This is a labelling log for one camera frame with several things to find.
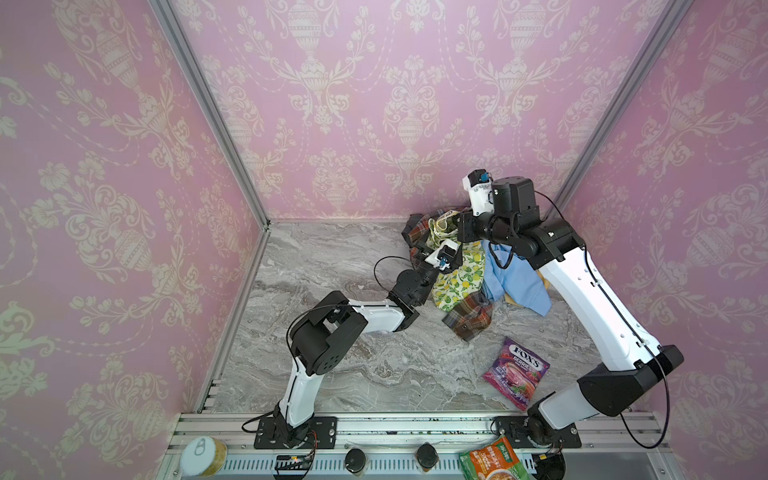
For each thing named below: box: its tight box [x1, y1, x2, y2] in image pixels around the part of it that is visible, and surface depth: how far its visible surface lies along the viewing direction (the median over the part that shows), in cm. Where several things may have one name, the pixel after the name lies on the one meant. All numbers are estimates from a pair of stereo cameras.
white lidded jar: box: [180, 436, 228, 477], surface depth 69 cm
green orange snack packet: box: [459, 435, 532, 480], surface depth 70 cm
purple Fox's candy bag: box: [482, 337, 550, 411], surface depth 83 cm
